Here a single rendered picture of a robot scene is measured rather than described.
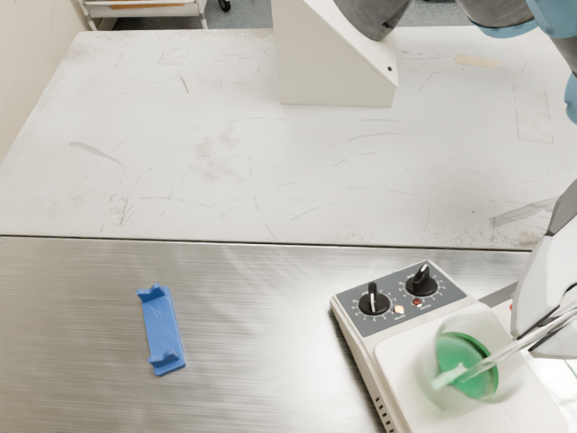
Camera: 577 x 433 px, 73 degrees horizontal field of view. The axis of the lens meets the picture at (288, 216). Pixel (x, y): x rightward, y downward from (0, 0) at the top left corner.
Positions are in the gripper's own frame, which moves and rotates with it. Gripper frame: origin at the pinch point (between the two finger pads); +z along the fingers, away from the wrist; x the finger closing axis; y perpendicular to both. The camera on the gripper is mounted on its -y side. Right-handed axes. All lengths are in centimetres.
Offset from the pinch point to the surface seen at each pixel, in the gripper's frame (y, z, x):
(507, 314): 24.7, -12.9, 1.5
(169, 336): 24.6, 19.6, 20.7
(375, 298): 19.2, -0.5, 9.8
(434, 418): 17.2, 2.8, -1.2
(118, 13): 93, -16, 224
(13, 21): 69, 29, 200
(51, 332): 25.3, 31.3, 29.4
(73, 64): 26, 14, 79
